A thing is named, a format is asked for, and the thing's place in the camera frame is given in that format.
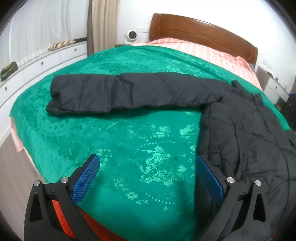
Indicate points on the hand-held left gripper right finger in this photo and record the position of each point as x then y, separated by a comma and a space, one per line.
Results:
208, 176

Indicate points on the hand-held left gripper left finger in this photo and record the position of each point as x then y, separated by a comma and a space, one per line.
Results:
85, 176

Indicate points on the black puffer jacket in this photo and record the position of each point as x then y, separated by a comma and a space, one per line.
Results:
242, 129

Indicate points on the green patterned blanket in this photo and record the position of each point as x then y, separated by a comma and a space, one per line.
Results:
138, 139

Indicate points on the white desk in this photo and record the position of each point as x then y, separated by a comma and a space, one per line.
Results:
275, 89

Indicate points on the grey pillow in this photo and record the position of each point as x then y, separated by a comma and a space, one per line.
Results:
252, 67

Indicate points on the blue jacket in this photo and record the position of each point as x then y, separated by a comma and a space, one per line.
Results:
293, 95

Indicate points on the white drawer cabinet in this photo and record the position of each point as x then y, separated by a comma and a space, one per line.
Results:
46, 60

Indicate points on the pink striped bed sheet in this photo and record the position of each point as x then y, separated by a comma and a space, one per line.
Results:
208, 49

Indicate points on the camouflage green cloth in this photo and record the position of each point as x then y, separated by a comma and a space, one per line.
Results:
8, 70

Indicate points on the striped folded cloth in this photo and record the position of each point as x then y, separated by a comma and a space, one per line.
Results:
60, 44

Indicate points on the wooden nightstand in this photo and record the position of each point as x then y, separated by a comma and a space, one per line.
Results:
122, 45

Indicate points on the dark cloth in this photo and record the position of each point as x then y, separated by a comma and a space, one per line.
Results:
81, 40

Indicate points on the small white fan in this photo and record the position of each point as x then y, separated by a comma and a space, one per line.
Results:
132, 36

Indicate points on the wooden bed headboard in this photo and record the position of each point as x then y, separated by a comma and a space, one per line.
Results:
196, 27

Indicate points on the beige curtain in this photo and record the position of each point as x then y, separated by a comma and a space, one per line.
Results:
104, 25

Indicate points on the white sheer curtain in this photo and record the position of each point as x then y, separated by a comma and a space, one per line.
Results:
46, 23

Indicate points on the white wall socket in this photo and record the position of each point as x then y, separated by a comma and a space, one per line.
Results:
266, 62

